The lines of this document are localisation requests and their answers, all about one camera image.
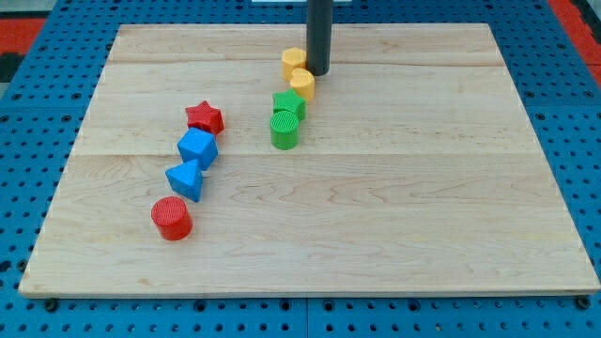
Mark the yellow hexagon block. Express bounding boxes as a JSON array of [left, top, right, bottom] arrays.
[[281, 47, 306, 81]]

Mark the green cylinder block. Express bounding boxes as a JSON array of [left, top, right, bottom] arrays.
[[270, 111, 300, 150]]

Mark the green star block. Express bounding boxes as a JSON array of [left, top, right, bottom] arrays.
[[272, 89, 306, 121]]

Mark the yellow heart block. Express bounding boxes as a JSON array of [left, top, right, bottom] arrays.
[[289, 68, 316, 101]]

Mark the blue cube block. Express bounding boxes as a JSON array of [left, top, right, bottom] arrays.
[[177, 128, 218, 170]]

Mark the red star block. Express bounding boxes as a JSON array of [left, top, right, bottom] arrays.
[[185, 100, 224, 135]]

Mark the blue triangle block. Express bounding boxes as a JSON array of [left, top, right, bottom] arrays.
[[165, 160, 203, 203]]

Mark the light wooden board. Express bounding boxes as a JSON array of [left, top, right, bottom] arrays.
[[20, 23, 600, 299]]

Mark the red cylinder block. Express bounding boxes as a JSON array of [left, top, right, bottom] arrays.
[[151, 196, 193, 241]]

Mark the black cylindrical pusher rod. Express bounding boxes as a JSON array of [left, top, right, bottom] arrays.
[[306, 0, 333, 77]]

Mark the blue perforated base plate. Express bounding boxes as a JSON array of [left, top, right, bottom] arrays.
[[1, 0, 600, 337]]

